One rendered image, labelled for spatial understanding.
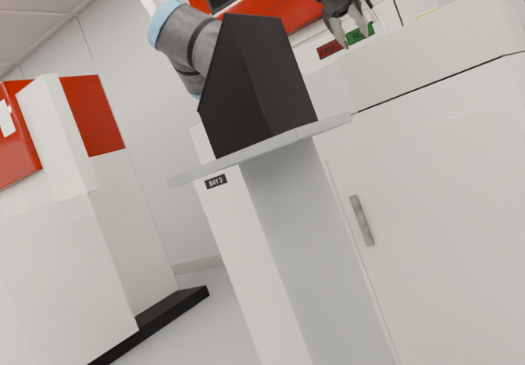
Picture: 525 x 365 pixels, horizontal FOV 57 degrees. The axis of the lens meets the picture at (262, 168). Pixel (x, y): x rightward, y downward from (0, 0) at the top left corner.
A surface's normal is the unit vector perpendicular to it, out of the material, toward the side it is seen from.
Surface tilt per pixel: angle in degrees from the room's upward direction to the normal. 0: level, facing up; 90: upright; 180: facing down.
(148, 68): 90
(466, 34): 90
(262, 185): 90
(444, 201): 90
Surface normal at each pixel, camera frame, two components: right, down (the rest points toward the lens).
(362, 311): 0.54, -0.18
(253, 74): 0.78, -0.28
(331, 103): -0.54, 0.22
